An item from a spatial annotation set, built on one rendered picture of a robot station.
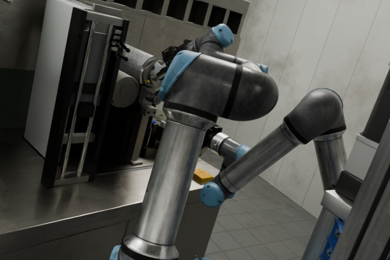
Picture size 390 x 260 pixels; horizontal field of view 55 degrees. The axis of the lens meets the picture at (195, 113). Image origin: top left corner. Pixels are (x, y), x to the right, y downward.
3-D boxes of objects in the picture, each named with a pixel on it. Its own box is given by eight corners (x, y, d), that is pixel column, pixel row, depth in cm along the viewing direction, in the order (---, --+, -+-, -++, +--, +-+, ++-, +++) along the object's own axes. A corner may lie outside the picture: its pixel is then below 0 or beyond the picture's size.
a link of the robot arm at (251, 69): (299, 85, 72) (269, 58, 119) (244, 69, 72) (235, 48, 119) (280, 140, 75) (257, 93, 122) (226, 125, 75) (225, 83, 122)
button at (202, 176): (200, 184, 147) (202, 178, 146) (188, 175, 151) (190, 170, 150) (212, 181, 152) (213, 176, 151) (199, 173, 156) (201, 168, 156)
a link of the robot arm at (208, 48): (231, 72, 111) (237, 47, 117) (194, 61, 111) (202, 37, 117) (225, 89, 117) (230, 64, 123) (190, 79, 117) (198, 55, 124)
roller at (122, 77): (108, 107, 135) (116, 75, 132) (73, 85, 151) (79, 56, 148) (135, 107, 144) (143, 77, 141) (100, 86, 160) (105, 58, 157)
